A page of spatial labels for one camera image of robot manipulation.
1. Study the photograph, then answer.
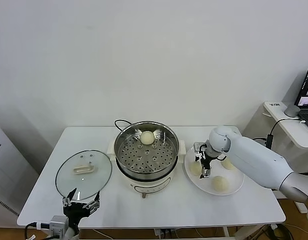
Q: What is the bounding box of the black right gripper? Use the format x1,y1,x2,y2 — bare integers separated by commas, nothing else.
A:
194,148,214,180

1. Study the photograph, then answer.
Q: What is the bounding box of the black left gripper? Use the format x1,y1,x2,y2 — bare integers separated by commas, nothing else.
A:
62,187,101,226

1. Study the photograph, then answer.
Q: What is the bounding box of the white steamed baozi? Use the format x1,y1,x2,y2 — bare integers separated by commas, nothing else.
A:
188,161,203,177
220,159,236,171
139,130,155,146
210,175,230,193

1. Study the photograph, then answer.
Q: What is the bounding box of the round glass pot lid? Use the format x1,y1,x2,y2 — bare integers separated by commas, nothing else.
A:
55,149,113,201

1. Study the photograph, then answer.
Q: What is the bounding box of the perforated steel steamer basket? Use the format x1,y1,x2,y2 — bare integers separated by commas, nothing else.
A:
113,120,181,179

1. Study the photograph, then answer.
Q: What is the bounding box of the round white plate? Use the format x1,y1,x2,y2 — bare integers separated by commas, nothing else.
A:
183,142,246,197

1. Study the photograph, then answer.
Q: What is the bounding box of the cream electric cooker base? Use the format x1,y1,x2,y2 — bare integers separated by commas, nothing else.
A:
107,139,187,200

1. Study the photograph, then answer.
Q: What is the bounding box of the white floor cabinet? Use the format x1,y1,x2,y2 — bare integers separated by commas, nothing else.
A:
0,121,42,222

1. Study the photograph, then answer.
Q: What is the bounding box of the white side desk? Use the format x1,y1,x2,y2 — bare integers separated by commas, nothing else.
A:
243,101,308,213

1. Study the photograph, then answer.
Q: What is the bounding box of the grey round speaker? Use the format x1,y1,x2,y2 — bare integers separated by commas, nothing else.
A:
283,104,301,118

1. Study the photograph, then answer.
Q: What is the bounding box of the open dark laptop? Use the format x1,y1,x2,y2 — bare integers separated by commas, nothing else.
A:
295,67,308,133

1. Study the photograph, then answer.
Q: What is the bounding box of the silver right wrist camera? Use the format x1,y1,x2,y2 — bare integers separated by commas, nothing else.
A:
193,141,207,152

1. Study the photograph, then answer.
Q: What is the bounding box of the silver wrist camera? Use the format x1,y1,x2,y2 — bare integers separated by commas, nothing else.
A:
49,215,70,236
193,141,207,152

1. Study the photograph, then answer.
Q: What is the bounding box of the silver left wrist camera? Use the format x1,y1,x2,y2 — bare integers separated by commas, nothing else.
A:
49,215,70,236

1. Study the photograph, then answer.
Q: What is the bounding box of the black left wrist camera cable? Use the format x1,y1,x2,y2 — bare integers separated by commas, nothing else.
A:
24,221,51,240

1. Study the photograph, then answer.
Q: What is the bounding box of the black laptop charger cable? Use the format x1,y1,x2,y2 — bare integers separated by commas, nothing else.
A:
252,118,306,148

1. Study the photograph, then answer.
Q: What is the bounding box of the black cooker power cable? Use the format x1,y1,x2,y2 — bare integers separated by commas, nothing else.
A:
114,119,132,131

